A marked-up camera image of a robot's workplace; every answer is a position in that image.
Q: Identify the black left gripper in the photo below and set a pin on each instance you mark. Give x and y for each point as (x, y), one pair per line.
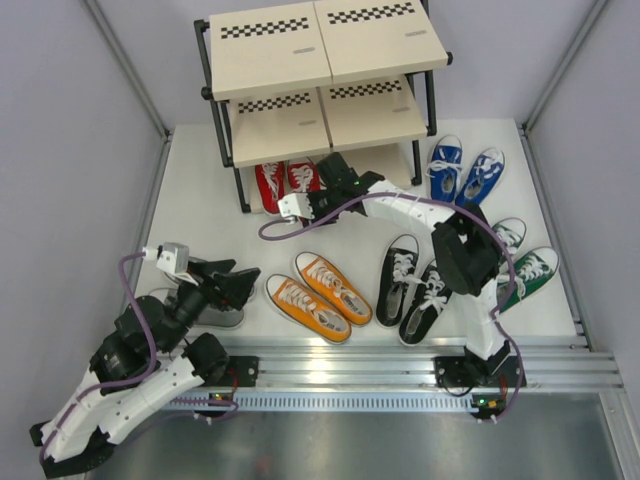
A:
(235, 287)

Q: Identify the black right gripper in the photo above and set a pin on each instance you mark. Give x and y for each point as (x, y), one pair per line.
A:
(312, 199)

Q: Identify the red sneaker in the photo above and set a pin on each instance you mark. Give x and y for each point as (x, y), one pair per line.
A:
(303, 176)
(270, 187)

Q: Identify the orange sneaker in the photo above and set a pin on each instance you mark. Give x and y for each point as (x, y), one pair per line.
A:
(301, 305)
(323, 277)

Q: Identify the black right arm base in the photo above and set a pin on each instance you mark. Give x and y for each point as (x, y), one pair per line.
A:
(470, 371)

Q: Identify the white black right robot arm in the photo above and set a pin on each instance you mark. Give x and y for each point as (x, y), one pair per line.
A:
(448, 253)

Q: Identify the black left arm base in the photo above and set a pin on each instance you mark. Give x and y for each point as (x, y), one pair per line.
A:
(242, 371)

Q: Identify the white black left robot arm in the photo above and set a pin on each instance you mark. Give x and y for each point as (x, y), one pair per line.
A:
(147, 362)

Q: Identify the beige black shoe shelf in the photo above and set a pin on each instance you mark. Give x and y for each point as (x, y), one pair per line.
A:
(304, 80)

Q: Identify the lower grey sneaker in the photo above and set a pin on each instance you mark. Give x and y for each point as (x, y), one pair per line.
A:
(210, 317)

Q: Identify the left black sneaker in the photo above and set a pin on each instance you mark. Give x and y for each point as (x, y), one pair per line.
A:
(398, 267)

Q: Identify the black sneaker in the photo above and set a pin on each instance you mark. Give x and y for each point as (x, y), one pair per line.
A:
(398, 267)
(431, 298)

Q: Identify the left blue sneaker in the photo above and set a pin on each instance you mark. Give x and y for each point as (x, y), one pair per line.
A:
(444, 169)

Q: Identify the blue sneaker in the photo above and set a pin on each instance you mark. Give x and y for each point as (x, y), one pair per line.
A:
(482, 177)
(444, 169)

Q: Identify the right black sneaker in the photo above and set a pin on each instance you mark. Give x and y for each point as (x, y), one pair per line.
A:
(431, 298)

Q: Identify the right blue sneaker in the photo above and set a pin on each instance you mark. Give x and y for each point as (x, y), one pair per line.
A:
(482, 177)

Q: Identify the left green sneaker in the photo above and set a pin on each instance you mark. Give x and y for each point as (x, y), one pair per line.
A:
(512, 232)

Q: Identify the green sneaker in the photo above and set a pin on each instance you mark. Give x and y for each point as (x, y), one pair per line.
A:
(533, 271)
(512, 232)

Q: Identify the right green sneaker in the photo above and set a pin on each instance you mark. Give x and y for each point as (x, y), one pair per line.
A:
(533, 271)

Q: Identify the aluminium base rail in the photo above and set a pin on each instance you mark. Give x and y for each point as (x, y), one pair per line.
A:
(373, 372)

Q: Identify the left grey corner post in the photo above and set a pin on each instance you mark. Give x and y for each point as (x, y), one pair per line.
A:
(116, 49)

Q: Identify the grey aluminium corner post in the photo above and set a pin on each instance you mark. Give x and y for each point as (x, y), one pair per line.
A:
(578, 41)

